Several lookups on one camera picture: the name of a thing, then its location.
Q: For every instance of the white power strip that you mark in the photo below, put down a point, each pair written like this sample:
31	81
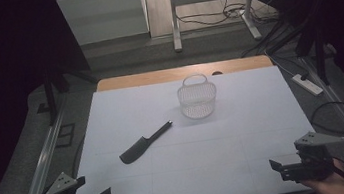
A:
308	84

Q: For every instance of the grey wall panel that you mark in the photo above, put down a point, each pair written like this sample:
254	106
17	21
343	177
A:
102	15

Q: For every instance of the white mesh basket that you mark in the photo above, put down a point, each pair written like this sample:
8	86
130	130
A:
197	98

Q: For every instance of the person's right hand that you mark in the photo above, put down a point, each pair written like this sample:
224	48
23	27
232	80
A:
331	187

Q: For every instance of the black metal stand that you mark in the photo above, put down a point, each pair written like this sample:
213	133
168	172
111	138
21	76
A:
50	96
321	57

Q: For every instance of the black spatula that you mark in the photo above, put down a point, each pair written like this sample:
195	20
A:
138	148

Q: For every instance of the dark round table grommet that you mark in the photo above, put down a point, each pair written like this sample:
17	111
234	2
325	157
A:
217	73

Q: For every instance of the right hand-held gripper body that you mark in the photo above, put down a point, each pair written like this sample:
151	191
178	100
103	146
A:
313	162

